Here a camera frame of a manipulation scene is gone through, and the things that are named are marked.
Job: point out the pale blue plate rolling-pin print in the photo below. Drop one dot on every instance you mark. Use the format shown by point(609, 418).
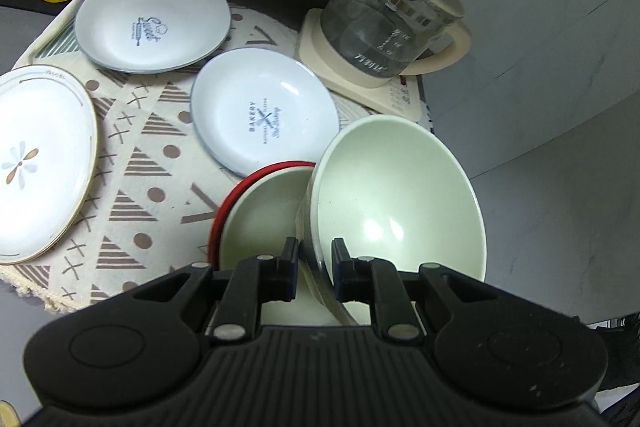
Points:
point(115, 17)

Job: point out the white plate flower gold rim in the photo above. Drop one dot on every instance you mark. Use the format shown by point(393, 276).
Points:
point(45, 132)

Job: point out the red rimmed bowl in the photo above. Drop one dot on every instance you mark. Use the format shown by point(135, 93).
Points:
point(260, 217)

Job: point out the large pale green bowl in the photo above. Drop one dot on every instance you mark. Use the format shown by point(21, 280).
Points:
point(400, 187)

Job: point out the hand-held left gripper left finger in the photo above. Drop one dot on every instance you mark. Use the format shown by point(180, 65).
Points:
point(290, 272)

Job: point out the patterned beige table mat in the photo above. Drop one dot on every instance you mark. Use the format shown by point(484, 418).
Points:
point(150, 157)

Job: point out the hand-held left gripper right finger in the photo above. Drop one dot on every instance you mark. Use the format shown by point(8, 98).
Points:
point(342, 272)

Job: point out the cream kettle heating base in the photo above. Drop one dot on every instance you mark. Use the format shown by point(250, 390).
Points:
point(380, 99)

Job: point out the pale blue plate crossed-utensils print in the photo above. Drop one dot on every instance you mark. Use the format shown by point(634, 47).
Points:
point(300, 82)

